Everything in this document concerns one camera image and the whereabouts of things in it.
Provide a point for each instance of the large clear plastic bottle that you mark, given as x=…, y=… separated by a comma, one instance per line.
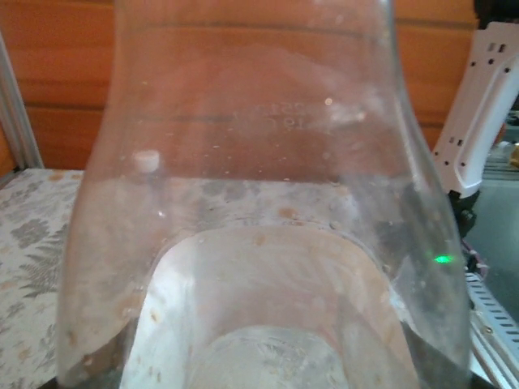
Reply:
x=259, y=162

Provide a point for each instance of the aluminium frame post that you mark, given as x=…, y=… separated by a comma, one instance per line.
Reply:
x=16, y=113

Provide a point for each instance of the small clear plastic bottle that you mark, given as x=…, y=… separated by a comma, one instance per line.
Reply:
x=156, y=194

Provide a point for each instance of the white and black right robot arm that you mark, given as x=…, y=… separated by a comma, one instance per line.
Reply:
x=474, y=121

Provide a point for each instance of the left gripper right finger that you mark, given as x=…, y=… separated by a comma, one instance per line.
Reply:
x=442, y=373

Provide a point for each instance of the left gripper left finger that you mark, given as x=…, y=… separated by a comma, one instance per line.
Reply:
x=89, y=384

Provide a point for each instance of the grey metal sheet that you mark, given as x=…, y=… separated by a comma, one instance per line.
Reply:
x=503, y=227

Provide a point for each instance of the floral patterned tablecloth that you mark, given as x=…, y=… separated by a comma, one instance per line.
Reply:
x=28, y=243

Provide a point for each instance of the small white bottle cap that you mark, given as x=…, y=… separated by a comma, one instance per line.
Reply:
x=146, y=160

